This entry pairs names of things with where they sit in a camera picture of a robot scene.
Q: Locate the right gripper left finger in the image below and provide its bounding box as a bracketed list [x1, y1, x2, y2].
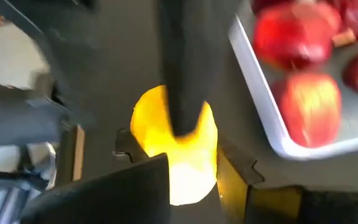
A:
[20, 129, 170, 224]

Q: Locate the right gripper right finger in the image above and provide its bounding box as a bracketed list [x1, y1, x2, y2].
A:
[218, 139, 358, 224]

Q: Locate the yellow lemon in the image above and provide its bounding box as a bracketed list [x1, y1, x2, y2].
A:
[130, 84, 219, 207]

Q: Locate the clear frosted plastic basket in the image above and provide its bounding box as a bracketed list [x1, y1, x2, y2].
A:
[227, 0, 358, 161]

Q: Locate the red apple with yellow patches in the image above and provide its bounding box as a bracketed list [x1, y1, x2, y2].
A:
[272, 71, 343, 149]

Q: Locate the black tapered bar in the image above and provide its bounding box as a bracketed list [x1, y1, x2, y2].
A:
[158, 0, 228, 138]

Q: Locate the black table frame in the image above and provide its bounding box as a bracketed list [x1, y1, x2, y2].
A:
[0, 0, 102, 187]

